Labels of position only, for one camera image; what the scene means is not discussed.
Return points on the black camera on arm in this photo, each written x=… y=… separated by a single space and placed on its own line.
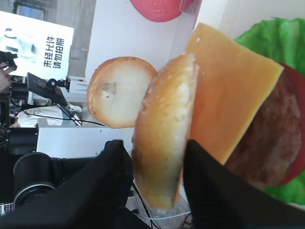
x=51 y=90

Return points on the orange cheese slice on tray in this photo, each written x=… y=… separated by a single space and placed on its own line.
x=233 y=83

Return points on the red tomato slice standing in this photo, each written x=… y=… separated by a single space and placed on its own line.
x=165 y=10

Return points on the green lettuce leaf on tray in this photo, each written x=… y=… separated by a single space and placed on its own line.
x=282 y=40

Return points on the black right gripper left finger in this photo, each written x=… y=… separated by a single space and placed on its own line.
x=93 y=198

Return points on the white metal box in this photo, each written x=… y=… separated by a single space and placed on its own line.
x=78 y=141

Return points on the black cylindrical robot joint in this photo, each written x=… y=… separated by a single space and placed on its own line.
x=35 y=174

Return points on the white sign with text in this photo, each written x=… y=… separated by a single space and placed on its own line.
x=43 y=48

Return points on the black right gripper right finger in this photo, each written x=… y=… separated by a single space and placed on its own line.
x=220 y=200

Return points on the brown meat patty on tray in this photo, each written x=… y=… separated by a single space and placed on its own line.
x=271 y=144

